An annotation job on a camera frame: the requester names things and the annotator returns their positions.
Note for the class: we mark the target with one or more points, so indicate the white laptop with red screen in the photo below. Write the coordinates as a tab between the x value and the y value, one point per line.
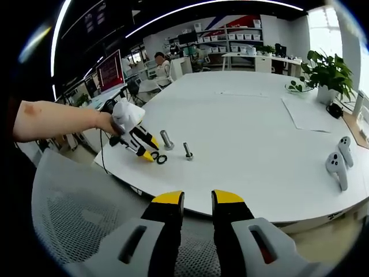
111	70

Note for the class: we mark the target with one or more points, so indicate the small plant in glass bowl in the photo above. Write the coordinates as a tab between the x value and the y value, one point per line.
297	86

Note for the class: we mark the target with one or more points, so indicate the white bottle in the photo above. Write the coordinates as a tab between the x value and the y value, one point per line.
359	104

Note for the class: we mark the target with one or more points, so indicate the black monitor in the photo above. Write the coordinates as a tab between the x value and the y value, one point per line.
187	38

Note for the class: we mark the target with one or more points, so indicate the green leafy plant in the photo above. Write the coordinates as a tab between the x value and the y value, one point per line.
328	70

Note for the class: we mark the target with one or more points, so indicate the white handheld controller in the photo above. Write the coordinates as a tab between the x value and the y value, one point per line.
345	148
335	168

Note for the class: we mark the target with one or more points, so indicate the small black object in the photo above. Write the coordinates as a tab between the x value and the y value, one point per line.
334	111

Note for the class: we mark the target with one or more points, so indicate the white background desk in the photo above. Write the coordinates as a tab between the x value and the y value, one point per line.
259	62

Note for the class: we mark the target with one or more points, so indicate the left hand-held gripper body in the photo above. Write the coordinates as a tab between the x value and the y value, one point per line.
127	114

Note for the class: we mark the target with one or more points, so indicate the white paper sheet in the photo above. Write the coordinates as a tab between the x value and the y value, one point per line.
311	115

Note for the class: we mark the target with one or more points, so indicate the large steel threaded stud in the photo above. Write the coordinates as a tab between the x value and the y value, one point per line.
165	140

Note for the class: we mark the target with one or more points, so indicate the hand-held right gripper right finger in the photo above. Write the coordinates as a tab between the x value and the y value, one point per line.
230	213

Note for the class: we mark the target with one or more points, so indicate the small potted desk plant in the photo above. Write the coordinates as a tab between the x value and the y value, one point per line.
266	50

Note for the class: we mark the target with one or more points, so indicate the grey mesh office chair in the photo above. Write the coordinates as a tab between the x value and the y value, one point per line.
86	207

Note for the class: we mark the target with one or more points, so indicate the white plant pot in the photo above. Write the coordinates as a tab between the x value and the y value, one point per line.
325	95

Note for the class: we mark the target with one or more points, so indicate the shelving with white bins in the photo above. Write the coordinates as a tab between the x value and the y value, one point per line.
230	36

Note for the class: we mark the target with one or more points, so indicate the person's left hand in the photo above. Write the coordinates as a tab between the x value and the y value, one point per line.
106	122

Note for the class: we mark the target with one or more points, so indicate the small steel threaded stud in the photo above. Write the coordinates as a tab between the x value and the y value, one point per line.
186	150

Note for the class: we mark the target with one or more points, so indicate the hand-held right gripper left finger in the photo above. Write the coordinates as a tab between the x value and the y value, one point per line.
165	213

